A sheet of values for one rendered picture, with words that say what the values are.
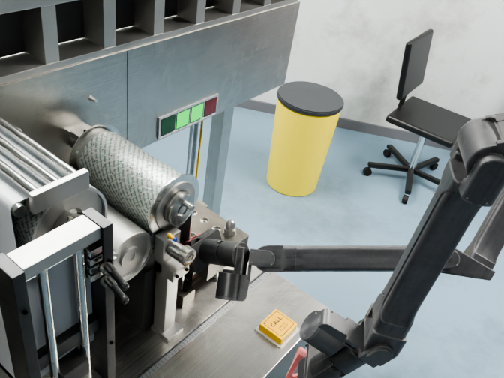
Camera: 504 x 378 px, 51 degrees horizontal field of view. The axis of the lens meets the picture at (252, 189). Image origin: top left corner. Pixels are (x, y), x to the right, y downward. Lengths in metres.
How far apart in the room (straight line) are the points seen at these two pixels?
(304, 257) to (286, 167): 2.09
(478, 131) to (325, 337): 0.43
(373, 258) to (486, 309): 1.96
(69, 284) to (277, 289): 0.74
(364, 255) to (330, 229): 1.99
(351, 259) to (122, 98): 0.68
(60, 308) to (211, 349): 0.52
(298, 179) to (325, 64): 1.10
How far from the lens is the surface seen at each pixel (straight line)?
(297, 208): 3.26
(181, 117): 1.57
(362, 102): 4.15
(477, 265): 1.23
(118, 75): 1.35
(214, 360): 1.31
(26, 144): 0.97
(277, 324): 1.37
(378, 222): 3.34
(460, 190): 0.73
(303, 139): 3.09
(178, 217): 1.13
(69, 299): 0.90
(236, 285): 1.16
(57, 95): 1.26
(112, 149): 1.20
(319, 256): 1.16
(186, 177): 1.12
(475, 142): 0.72
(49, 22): 1.20
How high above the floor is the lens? 1.97
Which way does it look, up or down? 36 degrees down
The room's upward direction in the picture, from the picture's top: 10 degrees clockwise
